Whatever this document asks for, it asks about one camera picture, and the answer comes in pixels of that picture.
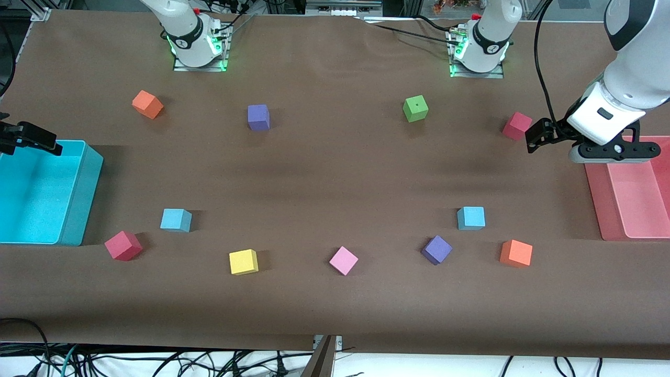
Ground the short black base cable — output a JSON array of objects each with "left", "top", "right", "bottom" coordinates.
[{"left": 415, "top": 14, "right": 462, "bottom": 32}]

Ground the orange foam cube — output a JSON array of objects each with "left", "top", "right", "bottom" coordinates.
[
  {"left": 499, "top": 239, "right": 533, "bottom": 268},
  {"left": 131, "top": 90, "right": 164, "bottom": 120}
]

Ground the grey device behind table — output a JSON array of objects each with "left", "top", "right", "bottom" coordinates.
[{"left": 305, "top": 0, "right": 384, "bottom": 16}]

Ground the red foam cube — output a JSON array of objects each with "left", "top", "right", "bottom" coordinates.
[
  {"left": 502, "top": 112, "right": 533, "bottom": 141},
  {"left": 104, "top": 230, "right": 143, "bottom": 261}
]

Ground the purple foam cube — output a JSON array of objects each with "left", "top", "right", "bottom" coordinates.
[
  {"left": 421, "top": 235, "right": 453, "bottom": 265},
  {"left": 247, "top": 104, "right": 271, "bottom": 131}
]

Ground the yellow foam cube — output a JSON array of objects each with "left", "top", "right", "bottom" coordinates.
[{"left": 229, "top": 249, "right": 259, "bottom": 276}]

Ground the pink foam cube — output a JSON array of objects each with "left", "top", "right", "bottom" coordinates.
[{"left": 329, "top": 246, "right": 360, "bottom": 276}]

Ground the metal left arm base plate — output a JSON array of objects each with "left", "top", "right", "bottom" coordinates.
[{"left": 450, "top": 59, "right": 505, "bottom": 80}]

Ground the cyan plastic bin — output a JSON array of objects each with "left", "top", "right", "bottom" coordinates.
[{"left": 0, "top": 139, "right": 104, "bottom": 247}]

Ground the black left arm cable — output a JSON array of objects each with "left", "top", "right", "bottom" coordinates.
[{"left": 533, "top": 0, "right": 556, "bottom": 124}]

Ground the dark wedge-shaped stand leg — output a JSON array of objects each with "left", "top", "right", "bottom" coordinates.
[{"left": 301, "top": 335, "right": 338, "bottom": 377}]

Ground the long black base cable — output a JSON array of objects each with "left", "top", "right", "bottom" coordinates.
[{"left": 360, "top": 17, "right": 457, "bottom": 40}]

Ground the brown table cover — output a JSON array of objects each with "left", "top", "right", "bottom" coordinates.
[{"left": 0, "top": 9, "right": 670, "bottom": 362}]

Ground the green foam cube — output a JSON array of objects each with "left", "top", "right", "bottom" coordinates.
[{"left": 403, "top": 95, "right": 429, "bottom": 123}]

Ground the light blue foam cube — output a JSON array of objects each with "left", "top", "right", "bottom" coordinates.
[
  {"left": 457, "top": 206, "right": 486, "bottom": 231},
  {"left": 160, "top": 208, "right": 192, "bottom": 233}
]

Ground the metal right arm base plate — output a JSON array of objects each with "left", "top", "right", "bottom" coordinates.
[{"left": 173, "top": 51, "right": 229, "bottom": 73}]

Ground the pink plastic bin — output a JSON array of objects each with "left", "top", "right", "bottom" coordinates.
[{"left": 584, "top": 135, "right": 670, "bottom": 241}]

